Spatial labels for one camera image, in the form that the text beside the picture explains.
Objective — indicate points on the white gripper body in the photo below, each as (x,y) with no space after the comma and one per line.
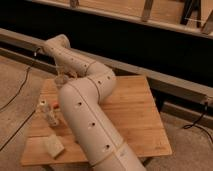
(64,71)

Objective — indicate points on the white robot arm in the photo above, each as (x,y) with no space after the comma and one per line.
(79,102)

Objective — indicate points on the white plastic bottle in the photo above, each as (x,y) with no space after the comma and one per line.
(48,113)

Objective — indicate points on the wooden table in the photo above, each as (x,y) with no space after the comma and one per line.
(132,110)

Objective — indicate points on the pale sponge block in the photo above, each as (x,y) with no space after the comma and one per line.
(53,145)

